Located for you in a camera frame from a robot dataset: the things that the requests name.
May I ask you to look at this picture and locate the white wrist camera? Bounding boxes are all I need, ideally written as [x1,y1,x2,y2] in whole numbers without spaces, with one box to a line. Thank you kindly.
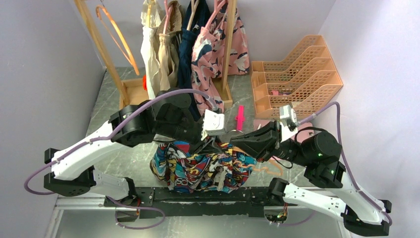
[279,104,298,142]
[202,110,226,138]

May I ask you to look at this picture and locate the orange plastic file organizer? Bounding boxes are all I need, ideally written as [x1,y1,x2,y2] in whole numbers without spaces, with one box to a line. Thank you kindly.
[251,35,343,119]

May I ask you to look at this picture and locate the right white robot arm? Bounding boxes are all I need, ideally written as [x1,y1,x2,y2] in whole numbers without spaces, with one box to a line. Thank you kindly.
[230,121,392,237]

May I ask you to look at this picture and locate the navy hanging garment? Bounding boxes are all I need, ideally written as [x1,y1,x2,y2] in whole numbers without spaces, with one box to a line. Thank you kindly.
[178,0,211,89]

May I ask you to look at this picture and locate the orange hanger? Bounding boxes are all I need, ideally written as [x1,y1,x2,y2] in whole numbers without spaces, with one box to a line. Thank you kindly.
[232,159,284,177]
[95,5,140,76]

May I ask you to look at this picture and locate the white hanging garment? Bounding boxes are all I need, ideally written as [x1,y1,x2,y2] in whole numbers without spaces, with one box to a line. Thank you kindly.
[141,0,162,99]

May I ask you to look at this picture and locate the pink clip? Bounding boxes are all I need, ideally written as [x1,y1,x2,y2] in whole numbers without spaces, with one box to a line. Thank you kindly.
[235,105,245,131]

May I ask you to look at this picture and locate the pink floral hanging garment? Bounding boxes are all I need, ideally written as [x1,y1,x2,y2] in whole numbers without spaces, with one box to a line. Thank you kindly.
[191,0,250,112]

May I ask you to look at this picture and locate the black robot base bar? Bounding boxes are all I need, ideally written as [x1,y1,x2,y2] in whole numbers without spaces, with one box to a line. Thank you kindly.
[115,186,284,222]

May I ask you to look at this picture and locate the orange cloth on table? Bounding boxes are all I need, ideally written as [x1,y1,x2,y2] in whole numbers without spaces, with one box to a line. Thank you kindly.
[142,75,147,91]

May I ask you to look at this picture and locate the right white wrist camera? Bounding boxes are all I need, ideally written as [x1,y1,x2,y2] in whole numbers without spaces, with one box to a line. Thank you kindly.
[279,104,298,142]

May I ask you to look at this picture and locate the comic print shorts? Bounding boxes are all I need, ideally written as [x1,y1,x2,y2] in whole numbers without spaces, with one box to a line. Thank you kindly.
[150,141,257,193]

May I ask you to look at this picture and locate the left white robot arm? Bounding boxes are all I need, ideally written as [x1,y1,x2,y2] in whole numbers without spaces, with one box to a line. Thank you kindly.
[44,88,225,206]

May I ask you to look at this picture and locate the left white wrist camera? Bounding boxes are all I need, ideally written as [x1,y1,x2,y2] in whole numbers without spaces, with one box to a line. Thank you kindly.
[202,110,226,138]

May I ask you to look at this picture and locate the wooden clothes rack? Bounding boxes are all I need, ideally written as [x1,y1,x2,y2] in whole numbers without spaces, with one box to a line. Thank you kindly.
[74,0,233,109]

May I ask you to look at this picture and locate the beige hanging garment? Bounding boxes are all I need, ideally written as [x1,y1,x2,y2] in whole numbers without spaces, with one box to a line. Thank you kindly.
[156,0,183,91]

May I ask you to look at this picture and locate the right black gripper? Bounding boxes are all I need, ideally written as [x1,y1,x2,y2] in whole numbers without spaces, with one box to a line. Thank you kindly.
[229,119,312,167]

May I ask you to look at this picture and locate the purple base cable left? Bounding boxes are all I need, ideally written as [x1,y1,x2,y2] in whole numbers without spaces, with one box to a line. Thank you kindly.
[106,196,166,230]

